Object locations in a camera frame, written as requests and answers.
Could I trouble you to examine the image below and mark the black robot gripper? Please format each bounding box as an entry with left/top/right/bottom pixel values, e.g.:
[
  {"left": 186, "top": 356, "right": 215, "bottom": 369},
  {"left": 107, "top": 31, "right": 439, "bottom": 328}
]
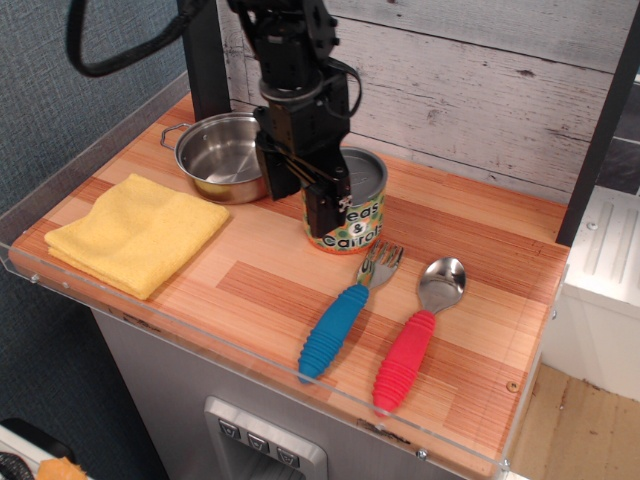
[{"left": 253, "top": 92, "right": 352, "bottom": 238}]

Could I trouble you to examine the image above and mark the peas and carrots can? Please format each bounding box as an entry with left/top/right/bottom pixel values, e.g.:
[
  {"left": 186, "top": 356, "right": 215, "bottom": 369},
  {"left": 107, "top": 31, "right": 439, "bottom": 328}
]
[{"left": 303, "top": 146, "right": 388, "bottom": 254}]

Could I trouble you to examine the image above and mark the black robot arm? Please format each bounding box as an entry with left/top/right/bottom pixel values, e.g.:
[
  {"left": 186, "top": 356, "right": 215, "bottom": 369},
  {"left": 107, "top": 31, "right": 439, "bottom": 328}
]
[{"left": 229, "top": 1, "right": 360, "bottom": 238}]

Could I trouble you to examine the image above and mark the clear acrylic counter guard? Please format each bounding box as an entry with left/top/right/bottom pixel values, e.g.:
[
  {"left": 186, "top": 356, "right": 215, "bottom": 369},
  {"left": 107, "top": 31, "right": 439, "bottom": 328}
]
[{"left": 1, "top": 77, "right": 567, "bottom": 479}]

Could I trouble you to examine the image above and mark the stainless steel pot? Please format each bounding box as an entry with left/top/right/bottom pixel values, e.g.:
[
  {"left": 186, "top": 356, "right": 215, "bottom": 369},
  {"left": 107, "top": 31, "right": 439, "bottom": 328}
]
[{"left": 160, "top": 112, "right": 267, "bottom": 204}]

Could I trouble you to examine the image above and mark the folded yellow cloth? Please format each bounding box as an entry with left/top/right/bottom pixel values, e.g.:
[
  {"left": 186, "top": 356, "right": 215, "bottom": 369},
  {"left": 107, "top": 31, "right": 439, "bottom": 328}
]
[{"left": 44, "top": 174, "right": 230, "bottom": 300}]

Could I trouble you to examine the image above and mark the grey toy cabinet body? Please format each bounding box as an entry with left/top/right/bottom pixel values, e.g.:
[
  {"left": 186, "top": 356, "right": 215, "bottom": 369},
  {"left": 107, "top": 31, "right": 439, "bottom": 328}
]
[{"left": 94, "top": 311, "right": 456, "bottom": 479}]

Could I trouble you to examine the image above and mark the silver dispenser button panel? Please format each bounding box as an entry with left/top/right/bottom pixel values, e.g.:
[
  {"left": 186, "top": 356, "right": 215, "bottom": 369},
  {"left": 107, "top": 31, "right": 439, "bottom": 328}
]
[{"left": 204, "top": 396, "right": 328, "bottom": 479}]

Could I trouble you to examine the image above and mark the white toy appliance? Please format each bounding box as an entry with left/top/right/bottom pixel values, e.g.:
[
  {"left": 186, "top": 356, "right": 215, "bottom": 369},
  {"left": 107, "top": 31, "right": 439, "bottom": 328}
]
[{"left": 541, "top": 187, "right": 639, "bottom": 400}]

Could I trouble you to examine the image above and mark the orange and black object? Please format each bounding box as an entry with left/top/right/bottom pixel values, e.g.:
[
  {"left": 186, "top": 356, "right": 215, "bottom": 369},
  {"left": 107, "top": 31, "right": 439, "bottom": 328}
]
[{"left": 1, "top": 418, "right": 90, "bottom": 479}]

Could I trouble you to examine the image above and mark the blue handled fork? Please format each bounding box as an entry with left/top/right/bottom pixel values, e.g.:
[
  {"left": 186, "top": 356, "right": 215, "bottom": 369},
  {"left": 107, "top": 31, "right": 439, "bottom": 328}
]
[{"left": 298, "top": 240, "right": 404, "bottom": 384}]

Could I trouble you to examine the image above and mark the dark left post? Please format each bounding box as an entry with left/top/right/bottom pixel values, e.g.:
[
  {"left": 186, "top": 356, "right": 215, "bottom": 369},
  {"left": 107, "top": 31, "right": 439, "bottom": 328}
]
[{"left": 182, "top": 1, "right": 231, "bottom": 121}]

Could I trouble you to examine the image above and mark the dark post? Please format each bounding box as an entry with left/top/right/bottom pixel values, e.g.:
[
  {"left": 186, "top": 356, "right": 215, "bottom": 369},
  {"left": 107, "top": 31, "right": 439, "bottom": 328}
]
[
  {"left": 182, "top": 1, "right": 231, "bottom": 121},
  {"left": 556, "top": 1, "right": 639, "bottom": 247}
]

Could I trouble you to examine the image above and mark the red handled spoon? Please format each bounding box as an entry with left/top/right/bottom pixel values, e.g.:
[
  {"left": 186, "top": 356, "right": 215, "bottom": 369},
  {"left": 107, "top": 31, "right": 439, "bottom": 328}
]
[{"left": 372, "top": 257, "right": 466, "bottom": 414}]

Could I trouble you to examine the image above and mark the dark right post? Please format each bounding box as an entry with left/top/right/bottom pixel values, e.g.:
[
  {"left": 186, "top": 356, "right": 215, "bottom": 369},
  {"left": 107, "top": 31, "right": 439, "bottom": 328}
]
[{"left": 556, "top": 1, "right": 639, "bottom": 247}]

